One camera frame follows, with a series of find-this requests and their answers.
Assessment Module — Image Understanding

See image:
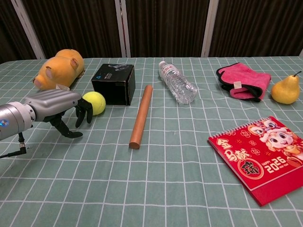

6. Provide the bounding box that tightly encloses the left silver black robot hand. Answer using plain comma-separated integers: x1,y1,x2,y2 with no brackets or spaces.
23,89,94,139

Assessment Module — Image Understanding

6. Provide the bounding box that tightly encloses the yellow tennis ball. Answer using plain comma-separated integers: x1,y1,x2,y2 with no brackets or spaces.
82,91,107,116

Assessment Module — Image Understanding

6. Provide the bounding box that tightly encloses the black cardboard box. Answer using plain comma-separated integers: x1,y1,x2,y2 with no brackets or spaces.
91,63,136,106

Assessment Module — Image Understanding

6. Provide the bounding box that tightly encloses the yellow plush chick toy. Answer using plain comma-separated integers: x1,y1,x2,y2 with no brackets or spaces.
32,49,86,90

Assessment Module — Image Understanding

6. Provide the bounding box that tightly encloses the brown wooden rod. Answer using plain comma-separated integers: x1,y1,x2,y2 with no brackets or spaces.
129,85,154,150

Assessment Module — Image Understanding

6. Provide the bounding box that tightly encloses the green checkered tablecloth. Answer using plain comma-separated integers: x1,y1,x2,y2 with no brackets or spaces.
0,56,303,227

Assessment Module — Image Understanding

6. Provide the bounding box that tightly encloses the clear plastic water bottle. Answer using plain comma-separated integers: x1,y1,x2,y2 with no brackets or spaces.
159,61,198,105

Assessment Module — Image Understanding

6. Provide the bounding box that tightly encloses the pink folded towel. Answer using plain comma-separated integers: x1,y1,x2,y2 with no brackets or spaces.
216,62,272,103

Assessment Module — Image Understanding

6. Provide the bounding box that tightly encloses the red 2026 desk calendar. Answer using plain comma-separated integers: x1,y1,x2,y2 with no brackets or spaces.
207,116,303,208

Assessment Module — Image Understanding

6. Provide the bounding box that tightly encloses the yellow pear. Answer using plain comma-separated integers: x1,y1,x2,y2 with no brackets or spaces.
271,70,302,105

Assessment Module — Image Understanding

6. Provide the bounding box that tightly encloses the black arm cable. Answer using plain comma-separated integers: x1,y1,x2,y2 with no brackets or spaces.
0,132,30,159

